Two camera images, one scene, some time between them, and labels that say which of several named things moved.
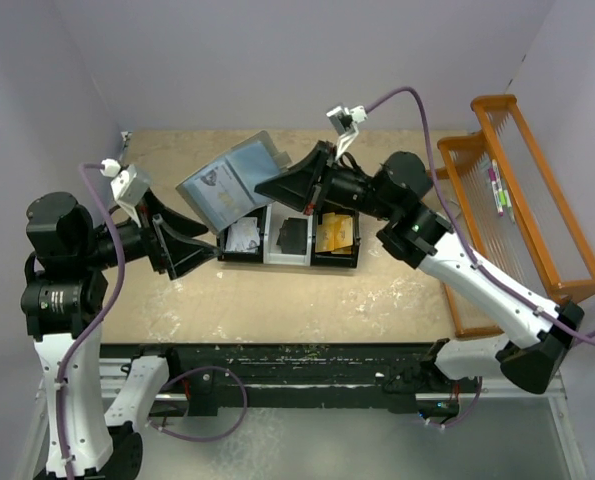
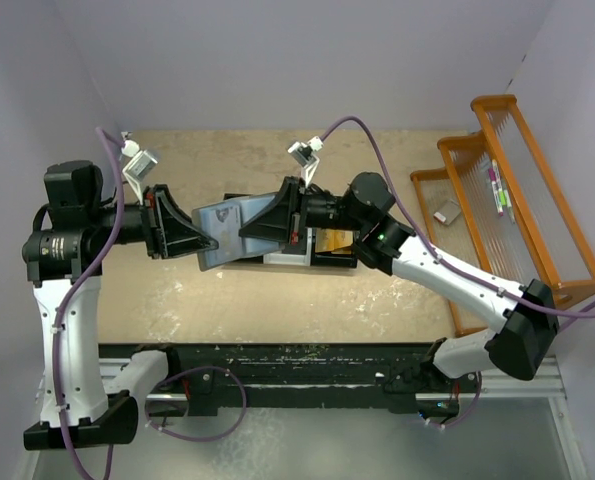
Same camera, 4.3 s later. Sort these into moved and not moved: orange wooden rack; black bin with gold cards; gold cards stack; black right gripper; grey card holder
Moved: grey card holder; black right gripper
Not moved: black bin with gold cards; gold cards stack; orange wooden rack
